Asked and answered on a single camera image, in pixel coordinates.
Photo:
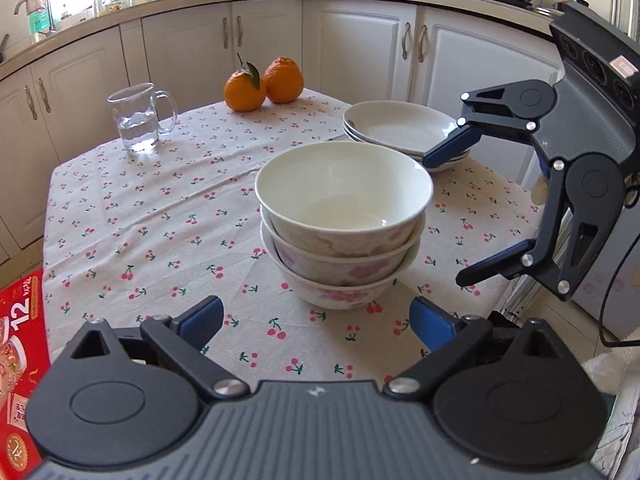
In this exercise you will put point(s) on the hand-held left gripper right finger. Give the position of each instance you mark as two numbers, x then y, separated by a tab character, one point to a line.
430	325

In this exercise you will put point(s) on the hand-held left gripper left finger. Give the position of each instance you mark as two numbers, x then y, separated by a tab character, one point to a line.
200	317

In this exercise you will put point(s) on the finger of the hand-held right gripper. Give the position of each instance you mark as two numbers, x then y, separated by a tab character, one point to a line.
452	145
495	265

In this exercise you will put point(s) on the white fruit print plate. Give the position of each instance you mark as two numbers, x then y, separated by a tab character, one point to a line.
395	125
415	156
348	130

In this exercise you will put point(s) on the white pink floral bowl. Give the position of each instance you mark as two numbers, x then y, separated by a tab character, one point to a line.
340	195
340	292
300	255

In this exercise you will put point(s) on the cherry print tablecloth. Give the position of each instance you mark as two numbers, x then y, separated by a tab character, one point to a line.
150	210

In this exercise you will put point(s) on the bumpy orange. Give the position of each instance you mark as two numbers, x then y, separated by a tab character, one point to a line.
284	82

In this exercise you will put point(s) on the red printed box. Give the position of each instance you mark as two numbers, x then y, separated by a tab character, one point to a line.
20	360

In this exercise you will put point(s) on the white cloth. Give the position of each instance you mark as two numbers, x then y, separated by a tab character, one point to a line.
620	410

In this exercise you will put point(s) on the clear glass mug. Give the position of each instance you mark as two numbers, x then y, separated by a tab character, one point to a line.
135	120

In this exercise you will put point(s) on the orange with green leaf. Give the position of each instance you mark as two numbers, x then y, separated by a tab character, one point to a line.
242	92

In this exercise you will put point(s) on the white kitchen cabinets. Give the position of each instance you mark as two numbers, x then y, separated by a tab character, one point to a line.
190	50

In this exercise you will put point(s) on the stone countertop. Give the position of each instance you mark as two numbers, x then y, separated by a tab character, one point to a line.
200	5

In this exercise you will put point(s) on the floral glass jar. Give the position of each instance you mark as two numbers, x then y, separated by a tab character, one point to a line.
114	4

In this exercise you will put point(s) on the chrome faucet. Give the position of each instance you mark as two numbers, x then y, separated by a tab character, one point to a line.
47	15

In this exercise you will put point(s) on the green dish soap bottle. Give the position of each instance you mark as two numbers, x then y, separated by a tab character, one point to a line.
36	20

